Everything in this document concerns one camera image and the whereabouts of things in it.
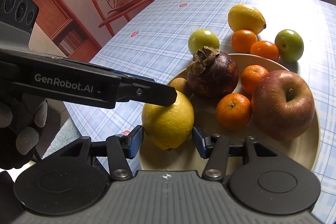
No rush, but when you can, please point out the purple mangosteen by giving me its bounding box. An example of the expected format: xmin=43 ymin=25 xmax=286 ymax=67
xmin=186 ymin=47 xmax=239 ymax=98

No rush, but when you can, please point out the red apple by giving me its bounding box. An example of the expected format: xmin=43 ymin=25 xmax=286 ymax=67
xmin=251 ymin=70 xmax=315 ymax=141

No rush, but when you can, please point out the beige round plate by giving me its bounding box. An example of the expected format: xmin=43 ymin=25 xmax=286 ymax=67
xmin=138 ymin=53 xmax=321 ymax=177

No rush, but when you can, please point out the rounder yellow lemon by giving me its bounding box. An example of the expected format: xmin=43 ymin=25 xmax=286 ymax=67
xmin=141 ymin=91 xmax=194 ymax=150

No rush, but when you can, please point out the left gloved hand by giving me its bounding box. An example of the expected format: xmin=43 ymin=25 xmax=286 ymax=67
xmin=1 ymin=92 xmax=48 ymax=170

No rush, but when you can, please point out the green apple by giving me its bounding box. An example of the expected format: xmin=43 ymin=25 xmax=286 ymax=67
xmin=274 ymin=29 xmax=304 ymax=63
xmin=188 ymin=29 xmax=220 ymax=55

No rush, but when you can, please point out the lemon with pointed tip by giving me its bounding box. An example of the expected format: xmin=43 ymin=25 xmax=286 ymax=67
xmin=228 ymin=3 xmax=266 ymax=35

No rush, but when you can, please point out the blue plaid tablecloth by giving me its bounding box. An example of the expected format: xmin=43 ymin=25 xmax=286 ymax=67
xmin=41 ymin=0 xmax=336 ymax=224

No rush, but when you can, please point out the brown longan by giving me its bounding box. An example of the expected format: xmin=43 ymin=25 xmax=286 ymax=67
xmin=169 ymin=77 xmax=192 ymax=98

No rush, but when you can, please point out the small mandarin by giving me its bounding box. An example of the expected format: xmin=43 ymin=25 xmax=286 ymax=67
xmin=240 ymin=65 xmax=269 ymax=95

